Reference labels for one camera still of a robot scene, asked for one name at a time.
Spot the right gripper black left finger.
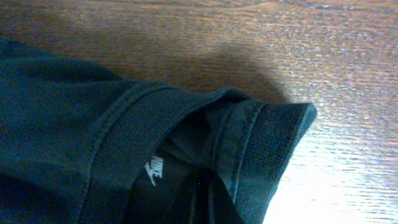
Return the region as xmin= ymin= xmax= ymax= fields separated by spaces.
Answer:
xmin=184 ymin=174 xmax=201 ymax=224

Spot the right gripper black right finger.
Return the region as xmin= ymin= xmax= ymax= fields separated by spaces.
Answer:
xmin=208 ymin=177 xmax=244 ymax=224

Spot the dark green cloth garment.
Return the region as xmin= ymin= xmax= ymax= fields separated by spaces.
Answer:
xmin=1 ymin=39 xmax=317 ymax=224

